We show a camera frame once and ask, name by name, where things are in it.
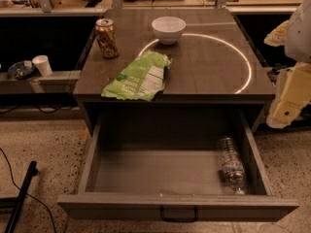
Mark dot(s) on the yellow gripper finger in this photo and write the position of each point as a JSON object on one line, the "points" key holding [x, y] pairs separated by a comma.
{"points": [[293, 93], [276, 37]]}

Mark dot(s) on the black drawer handle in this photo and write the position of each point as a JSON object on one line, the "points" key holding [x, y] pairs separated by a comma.
{"points": [[179, 215]]}

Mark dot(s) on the clear plastic water bottle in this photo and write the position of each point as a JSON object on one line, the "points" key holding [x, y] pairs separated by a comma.
{"points": [[232, 166]]}

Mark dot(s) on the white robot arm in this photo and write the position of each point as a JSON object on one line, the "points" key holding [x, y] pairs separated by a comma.
{"points": [[298, 36]]}

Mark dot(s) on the green chip bag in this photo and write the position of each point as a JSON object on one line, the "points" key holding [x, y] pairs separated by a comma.
{"points": [[142, 79]]}

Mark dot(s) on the white paper cup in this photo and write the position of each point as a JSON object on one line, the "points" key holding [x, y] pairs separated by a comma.
{"points": [[43, 65]]}

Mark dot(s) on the black stand leg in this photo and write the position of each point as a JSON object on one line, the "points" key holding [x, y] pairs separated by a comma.
{"points": [[13, 205]]}

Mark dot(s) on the dark wooden counter cabinet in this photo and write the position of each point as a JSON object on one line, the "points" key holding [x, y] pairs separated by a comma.
{"points": [[212, 62]]}

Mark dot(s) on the grey open top drawer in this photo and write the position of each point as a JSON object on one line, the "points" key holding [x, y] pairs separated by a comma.
{"points": [[139, 161]]}

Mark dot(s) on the grey side shelf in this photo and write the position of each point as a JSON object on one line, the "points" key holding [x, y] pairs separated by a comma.
{"points": [[57, 82]]}

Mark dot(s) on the dark round dish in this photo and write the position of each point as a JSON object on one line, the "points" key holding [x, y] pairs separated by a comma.
{"points": [[22, 70]]}

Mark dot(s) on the gold soda can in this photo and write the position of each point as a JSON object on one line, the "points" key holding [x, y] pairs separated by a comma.
{"points": [[105, 36]]}

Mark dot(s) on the white ceramic bowl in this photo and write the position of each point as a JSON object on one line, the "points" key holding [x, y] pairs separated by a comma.
{"points": [[168, 30]]}

